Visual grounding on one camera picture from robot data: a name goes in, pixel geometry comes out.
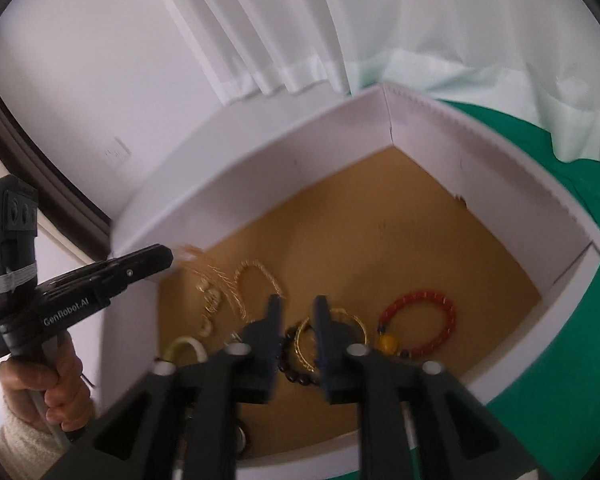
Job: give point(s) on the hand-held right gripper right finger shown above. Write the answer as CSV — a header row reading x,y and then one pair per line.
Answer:
x,y
322,330

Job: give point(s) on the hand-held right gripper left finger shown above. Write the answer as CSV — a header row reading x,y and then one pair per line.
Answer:
x,y
275,320

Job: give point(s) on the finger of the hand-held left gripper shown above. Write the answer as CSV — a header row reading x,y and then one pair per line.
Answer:
x,y
140,262

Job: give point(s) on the gold bangle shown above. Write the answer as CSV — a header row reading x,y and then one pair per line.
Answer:
x,y
352,320

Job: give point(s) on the jade bangle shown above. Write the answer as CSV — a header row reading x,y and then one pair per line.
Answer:
x,y
190,341

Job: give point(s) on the white cardboard box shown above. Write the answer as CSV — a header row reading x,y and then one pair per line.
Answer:
x,y
330,210

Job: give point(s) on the person's left forearm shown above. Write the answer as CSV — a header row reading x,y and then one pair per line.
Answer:
x,y
20,445

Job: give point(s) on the person's left hand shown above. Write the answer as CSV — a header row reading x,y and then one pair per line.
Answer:
x,y
70,385

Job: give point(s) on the white curtain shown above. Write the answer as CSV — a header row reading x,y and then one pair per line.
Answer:
x,y
430,10

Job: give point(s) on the dark brown door frame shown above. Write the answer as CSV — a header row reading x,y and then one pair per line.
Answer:
x,y
30,160

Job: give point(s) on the white wall socket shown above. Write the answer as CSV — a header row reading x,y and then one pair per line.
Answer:
x,y
117,152

